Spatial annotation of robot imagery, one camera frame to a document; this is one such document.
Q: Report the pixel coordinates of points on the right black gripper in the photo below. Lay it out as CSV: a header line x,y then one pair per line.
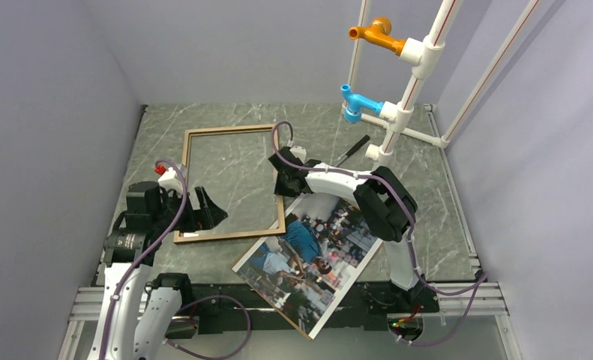
x,y
282,190

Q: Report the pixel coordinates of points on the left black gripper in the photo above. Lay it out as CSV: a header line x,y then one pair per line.
x,y
206,217

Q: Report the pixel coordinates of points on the wooden picture frame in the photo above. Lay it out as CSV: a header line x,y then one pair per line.
x,y
231,164

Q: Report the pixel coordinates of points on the printed photo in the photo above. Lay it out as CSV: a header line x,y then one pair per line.
x,y
306,272

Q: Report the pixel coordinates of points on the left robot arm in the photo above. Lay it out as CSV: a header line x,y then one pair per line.
x,y
137,308

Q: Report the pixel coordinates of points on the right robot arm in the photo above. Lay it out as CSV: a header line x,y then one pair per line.
x,y
388,209

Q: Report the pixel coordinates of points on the blue plastic faucet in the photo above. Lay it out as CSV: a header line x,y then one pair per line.
x,y
355,103

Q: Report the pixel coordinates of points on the orange plastic faucet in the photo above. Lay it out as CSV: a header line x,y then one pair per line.
x,y
378,32

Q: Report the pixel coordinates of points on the white pvc pipe stand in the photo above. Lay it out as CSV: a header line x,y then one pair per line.
x,y
423,56

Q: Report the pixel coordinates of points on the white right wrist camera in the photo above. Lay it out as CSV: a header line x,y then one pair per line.
x,y
299,153

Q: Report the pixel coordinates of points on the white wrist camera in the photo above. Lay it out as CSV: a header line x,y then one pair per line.
x,y
299,153
171,178

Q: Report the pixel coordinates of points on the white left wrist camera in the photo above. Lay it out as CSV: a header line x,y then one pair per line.
x,y
171,178

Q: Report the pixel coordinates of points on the black handled hammer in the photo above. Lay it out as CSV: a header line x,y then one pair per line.
x,y
356,147

